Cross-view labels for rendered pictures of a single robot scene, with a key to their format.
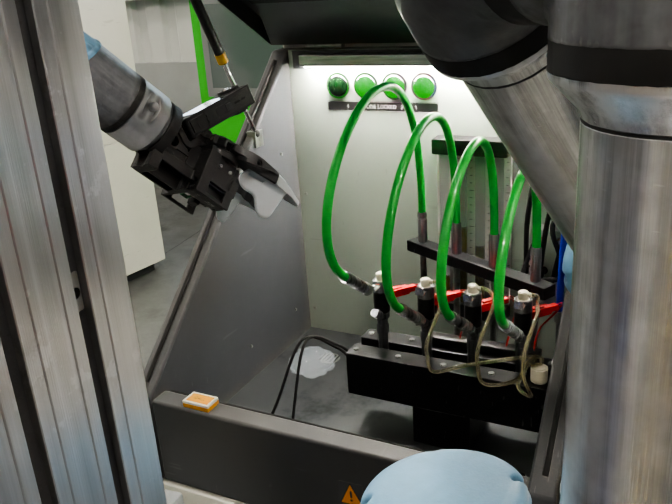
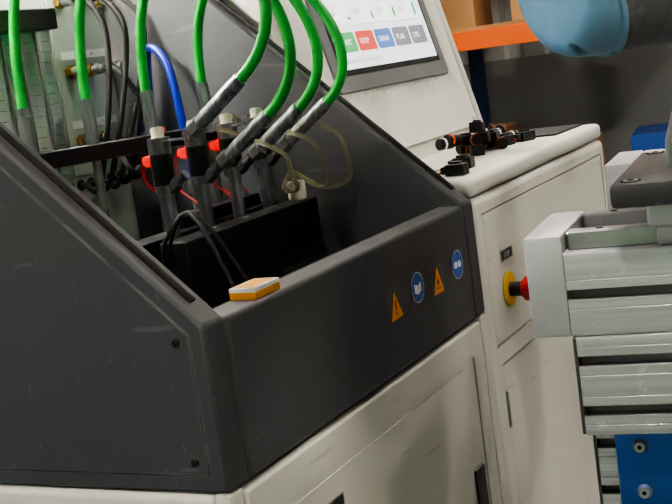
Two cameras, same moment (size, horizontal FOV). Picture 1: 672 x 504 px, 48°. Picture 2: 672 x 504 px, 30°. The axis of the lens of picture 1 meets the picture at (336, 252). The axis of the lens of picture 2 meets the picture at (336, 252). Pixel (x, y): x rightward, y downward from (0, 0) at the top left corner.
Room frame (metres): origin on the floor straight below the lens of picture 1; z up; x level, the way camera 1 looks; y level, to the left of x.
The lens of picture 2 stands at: (0.98, 1.46, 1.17)
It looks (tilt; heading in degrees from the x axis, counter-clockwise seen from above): 9 degrees down; 270
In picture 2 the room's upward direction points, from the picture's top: 8 degrees counter-clockwise
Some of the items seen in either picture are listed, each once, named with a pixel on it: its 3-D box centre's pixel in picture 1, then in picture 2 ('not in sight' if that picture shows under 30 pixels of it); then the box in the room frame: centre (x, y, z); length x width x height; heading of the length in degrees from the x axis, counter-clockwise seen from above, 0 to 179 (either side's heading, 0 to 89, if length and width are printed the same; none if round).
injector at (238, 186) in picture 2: (470, 353); (244, 200); (1.08, -0.21, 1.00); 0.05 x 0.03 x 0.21; 152
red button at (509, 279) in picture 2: not in sight; (522, 288); (0.70, -0.34, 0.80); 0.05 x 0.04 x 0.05; 62
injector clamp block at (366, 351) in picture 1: (450, 394); (233, 274); (1.11, -0.18, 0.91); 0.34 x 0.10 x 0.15; 62
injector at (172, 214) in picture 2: (380, 337); (178, 221); (1.15, -0.07, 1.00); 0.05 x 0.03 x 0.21; 152
